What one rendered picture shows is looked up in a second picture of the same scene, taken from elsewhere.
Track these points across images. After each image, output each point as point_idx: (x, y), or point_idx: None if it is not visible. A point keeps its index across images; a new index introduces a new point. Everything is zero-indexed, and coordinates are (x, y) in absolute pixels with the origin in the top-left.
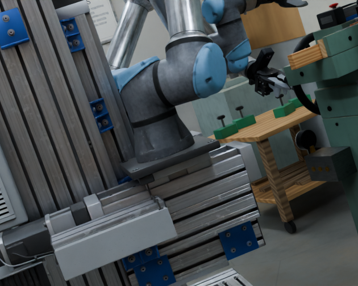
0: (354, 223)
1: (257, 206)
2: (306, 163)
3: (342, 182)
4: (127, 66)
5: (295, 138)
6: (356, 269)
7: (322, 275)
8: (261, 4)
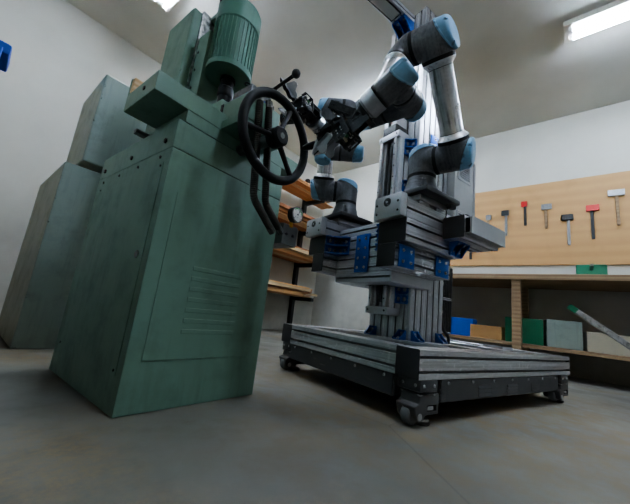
0: (267, 288)
1: (309, 250)
2: (296, 233)
3: (272, 252)
4: (440, 130)
5: (302, 213)
6: (282, 475)
7: (354, 482)
8: (310, 114)
